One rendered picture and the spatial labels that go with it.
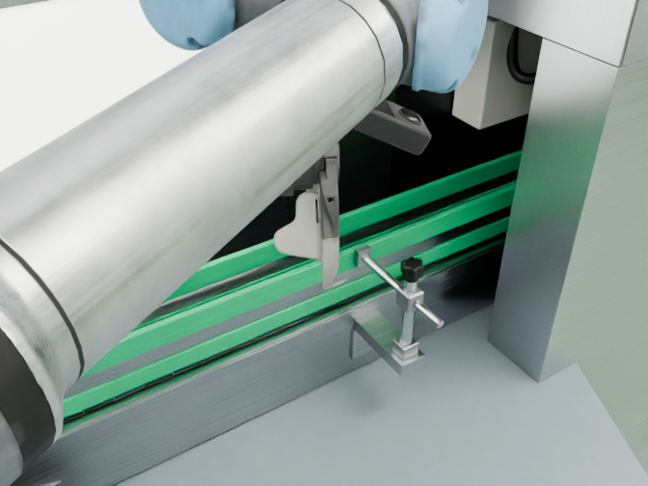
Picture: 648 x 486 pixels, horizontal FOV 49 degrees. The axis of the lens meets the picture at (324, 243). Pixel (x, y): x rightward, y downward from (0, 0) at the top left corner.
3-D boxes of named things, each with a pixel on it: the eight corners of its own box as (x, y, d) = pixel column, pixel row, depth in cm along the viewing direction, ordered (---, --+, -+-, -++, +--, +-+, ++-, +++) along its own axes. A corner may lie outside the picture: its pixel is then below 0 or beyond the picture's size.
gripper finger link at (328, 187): (316, 238, 68) (310, 147, 68) (335, 236, 68) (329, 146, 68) (321, 238, 63) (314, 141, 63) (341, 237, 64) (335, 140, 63)
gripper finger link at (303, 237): (276, 292, 68) (270, 194, 67) (338, 287, 68) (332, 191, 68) (278, 295, 65) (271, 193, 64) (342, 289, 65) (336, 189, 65)
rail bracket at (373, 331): (369, 338, 108) (376, 215, 95) (442, 411, 97) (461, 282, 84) (343, 350, 106) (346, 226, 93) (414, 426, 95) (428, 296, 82)
